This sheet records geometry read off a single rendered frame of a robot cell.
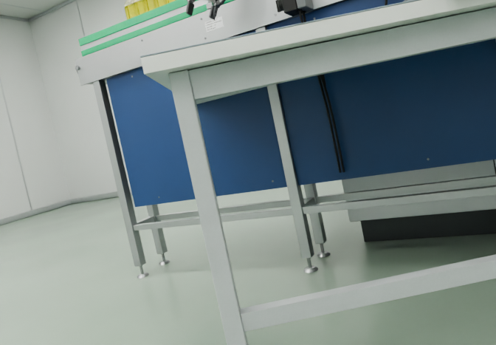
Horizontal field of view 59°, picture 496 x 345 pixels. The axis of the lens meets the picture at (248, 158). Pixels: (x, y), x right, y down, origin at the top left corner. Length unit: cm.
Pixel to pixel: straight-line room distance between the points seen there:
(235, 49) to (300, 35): 13
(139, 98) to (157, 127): 15
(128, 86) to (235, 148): 59
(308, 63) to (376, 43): 14
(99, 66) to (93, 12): 471
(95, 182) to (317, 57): 622
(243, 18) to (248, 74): 81
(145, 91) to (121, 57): 18
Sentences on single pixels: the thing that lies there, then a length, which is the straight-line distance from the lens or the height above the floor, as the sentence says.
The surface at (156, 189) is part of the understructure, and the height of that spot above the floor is 40.
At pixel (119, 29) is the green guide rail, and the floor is 111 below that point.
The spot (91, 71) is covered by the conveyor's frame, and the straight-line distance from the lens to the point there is 213.
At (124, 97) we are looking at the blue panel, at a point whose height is 82.
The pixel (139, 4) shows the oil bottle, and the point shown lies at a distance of 213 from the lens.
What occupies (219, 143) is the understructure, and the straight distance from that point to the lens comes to 176.
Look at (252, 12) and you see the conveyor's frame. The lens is 168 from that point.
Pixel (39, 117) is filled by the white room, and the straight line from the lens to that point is 733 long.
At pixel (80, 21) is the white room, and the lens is 696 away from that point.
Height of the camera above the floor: 57
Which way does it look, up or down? 4 degrees down
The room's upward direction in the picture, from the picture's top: 12 degrees counter-clockwise
